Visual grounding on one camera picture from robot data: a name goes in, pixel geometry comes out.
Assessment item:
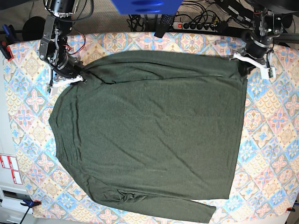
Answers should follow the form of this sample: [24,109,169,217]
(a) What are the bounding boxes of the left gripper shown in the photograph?
[233,37,275,78]

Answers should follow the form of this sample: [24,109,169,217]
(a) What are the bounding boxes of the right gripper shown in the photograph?
[48,55,87,96]

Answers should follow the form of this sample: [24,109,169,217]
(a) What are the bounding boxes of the dark green long-sleeve shirt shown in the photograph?
[49,51,247,223]

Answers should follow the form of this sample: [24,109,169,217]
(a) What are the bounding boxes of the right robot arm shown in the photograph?
[38,0,85,95]

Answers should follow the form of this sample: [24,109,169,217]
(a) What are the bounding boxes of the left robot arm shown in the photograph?
[233,0,299,79]

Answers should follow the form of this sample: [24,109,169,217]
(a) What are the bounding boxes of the blue red clamp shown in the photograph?
[0,24,13,62]

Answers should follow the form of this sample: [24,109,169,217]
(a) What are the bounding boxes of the white power strip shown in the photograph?
[172,22,217,32]

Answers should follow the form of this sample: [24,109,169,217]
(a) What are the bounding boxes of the blue plastic box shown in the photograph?
[112,0,182,15]

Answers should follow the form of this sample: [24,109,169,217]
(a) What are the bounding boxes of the red white stickers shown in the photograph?
[0,154,22,185]

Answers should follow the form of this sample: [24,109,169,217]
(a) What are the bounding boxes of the black remote control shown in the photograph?
[154,14,175,38]

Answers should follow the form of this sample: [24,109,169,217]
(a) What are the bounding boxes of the patterned colourful tablecloth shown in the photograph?
[0,32,299,224]

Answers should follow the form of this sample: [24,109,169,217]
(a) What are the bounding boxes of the blue clamp orange tip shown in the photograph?
[20,199,42,208]

